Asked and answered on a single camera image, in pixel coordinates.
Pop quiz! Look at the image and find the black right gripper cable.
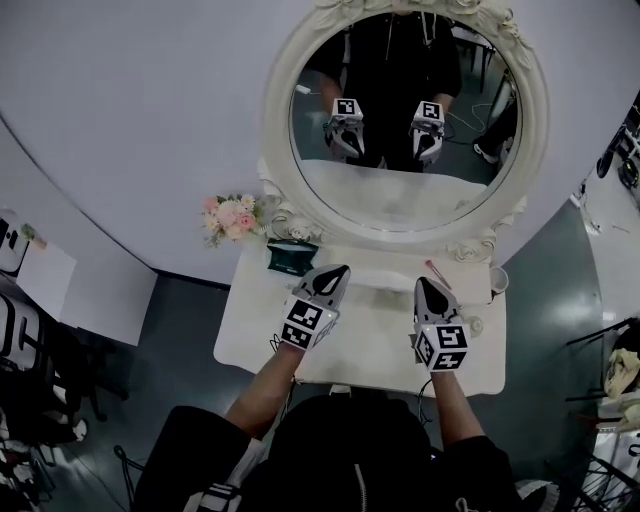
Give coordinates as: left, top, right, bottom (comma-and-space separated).
416, 375, 437, 427

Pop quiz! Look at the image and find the pink flower bouquet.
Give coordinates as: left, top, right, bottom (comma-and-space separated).
201, 193, 267, 249

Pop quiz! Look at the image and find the green box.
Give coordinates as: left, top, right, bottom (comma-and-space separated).
266, 238, 319, 276

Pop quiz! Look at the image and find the person's left forearm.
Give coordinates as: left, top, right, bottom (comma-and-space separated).
223, 341, 306, 442

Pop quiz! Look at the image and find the metal wire rack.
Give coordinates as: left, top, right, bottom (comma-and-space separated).
569, 447, 640, 512

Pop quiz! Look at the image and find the white table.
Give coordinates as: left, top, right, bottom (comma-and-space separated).
213, 239, 507, 399

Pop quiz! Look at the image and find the round white ornate mirror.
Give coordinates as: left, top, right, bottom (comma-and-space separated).
258, 0, 551, 265

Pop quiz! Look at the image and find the black equipment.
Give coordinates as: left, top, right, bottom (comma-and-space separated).
595, 89, 640, 192

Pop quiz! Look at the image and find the person's right forearm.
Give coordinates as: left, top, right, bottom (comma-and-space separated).
427, 366, 487, 447

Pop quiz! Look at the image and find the black office chair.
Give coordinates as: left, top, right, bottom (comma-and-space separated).
0, 287, 129, 451

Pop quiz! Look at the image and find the black stand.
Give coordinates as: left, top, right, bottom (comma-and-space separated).
564, 316, 640, 404

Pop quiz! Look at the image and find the white mug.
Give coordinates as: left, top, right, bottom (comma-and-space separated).
487, 265, 511, 302

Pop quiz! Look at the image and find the beige cloth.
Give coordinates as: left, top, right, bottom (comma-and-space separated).
603, 346, 640, 435

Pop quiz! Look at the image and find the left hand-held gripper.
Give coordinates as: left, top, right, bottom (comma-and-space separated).
279, 263, 353, 353

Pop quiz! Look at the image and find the white board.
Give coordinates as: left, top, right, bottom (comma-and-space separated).
13, 238, 79, 327

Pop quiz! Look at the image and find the person's black jacket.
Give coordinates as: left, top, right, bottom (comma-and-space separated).
131, 393, 527, 512

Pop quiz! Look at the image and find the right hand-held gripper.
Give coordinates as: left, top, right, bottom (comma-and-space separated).
411, 276, 472, 374

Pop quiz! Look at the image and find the pink makeup brush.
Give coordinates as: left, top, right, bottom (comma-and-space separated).
424, 258, 454, 292

